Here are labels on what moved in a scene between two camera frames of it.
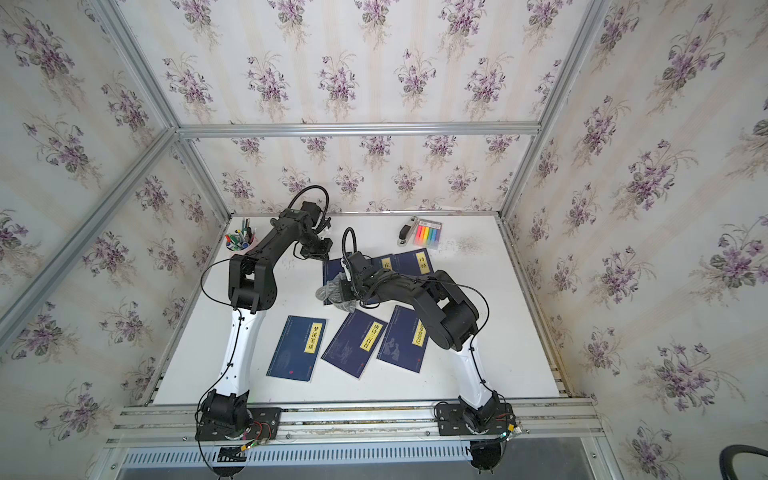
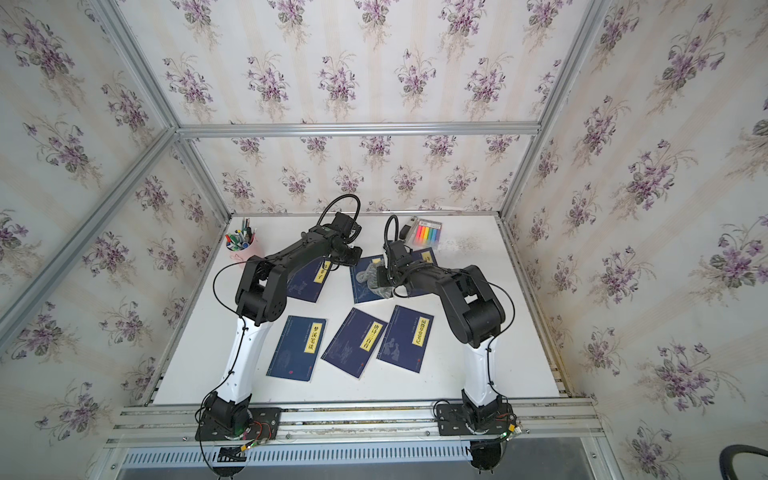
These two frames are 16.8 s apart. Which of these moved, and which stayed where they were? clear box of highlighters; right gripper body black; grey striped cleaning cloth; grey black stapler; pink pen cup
Moved: right gripper body black; grey striped cleaning cloth
Stayed: pink pen cup; clear box of highlighters; grey black stapler
